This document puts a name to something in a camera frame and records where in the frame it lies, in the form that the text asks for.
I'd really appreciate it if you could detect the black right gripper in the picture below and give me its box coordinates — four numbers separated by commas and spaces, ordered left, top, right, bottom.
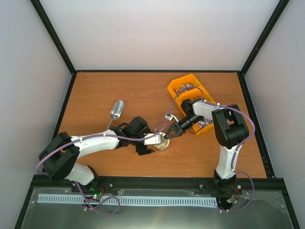
164, 114, 202, 139

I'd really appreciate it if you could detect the gold jar lid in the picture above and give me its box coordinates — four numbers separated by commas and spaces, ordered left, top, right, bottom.
154, 132, 170, 150

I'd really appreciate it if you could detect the yellow popsicle candy bin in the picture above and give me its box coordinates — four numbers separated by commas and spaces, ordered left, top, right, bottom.
175, 86, 215, 114

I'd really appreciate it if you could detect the silver metal scoop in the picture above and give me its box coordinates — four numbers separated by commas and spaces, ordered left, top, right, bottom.
107, 100, 125, 129

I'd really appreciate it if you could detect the yellow star candy bin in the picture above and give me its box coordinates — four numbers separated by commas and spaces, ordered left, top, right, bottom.
189, 117, 214, 135

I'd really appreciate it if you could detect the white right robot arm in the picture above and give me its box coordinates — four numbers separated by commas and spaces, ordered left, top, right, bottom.
164, 99, 249, 193

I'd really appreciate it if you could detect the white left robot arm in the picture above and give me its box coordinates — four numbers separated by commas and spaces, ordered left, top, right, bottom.
38, 116, 161, 192

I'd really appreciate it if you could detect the pile of star candies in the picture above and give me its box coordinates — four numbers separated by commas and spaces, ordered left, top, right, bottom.
196, 117, 213, 129

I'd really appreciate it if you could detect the pile of lollipops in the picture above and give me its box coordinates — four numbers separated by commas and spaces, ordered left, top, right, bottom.
174, 83, 193, 93

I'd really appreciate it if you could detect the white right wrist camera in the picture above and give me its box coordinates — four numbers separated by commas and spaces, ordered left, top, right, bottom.
164, 113, 178, 122

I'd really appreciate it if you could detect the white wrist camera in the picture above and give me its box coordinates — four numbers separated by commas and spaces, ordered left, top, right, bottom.
164, 113, 178, 122
144, 134, 161, 145

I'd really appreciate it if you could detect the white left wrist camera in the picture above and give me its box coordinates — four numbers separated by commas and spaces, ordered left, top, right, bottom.
144, 134, 161, 145

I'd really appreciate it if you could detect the black aluminium frame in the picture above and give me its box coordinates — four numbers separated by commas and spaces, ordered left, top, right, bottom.
15, 0, 300, 229

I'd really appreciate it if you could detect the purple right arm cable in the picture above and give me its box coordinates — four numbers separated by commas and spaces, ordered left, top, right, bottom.
164, 87, 256, 213

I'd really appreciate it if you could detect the light blue cable duct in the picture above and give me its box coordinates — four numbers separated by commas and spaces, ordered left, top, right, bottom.
37, 194, 217, 208

